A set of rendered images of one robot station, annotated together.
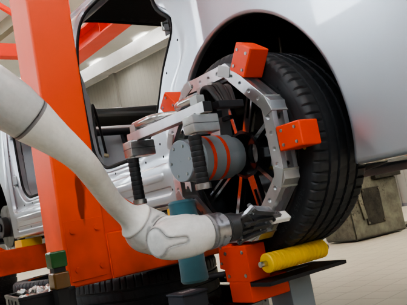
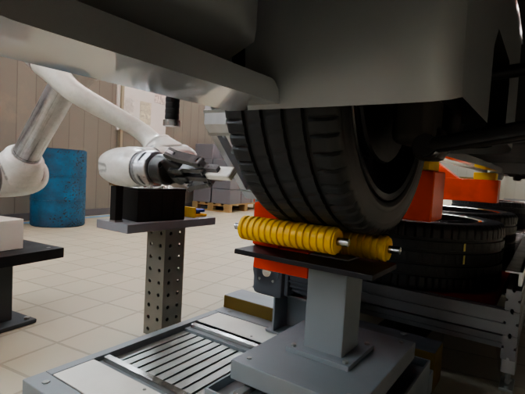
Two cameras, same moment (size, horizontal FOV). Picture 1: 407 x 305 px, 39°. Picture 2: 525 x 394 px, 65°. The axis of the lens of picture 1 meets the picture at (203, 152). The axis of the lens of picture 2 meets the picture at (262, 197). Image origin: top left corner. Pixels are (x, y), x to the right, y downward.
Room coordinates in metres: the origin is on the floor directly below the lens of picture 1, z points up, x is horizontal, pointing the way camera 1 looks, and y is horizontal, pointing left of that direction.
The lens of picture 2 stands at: (1.41, -1.08, 0.65)
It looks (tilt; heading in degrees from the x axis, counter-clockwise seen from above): 3 degrees down; 72
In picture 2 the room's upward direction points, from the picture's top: 3 degrees clockwise
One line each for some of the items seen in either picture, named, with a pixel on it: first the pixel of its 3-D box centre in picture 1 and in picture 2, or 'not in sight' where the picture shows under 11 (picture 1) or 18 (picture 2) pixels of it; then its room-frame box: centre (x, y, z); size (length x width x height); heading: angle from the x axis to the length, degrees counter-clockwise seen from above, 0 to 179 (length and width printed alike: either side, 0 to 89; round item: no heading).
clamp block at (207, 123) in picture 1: (201, 123); not in sight; (1.53, -0.01, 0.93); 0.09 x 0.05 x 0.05; 128
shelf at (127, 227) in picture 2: not in sight; (160, 221); (1.53, 0.51, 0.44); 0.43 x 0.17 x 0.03; 38
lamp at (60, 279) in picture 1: (59, 280); not in sight; (1.38, 0.39, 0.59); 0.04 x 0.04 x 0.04; 38
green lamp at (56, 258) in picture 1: (56, 259); not in sight; (1.38, 0.39, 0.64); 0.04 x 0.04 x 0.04; 38
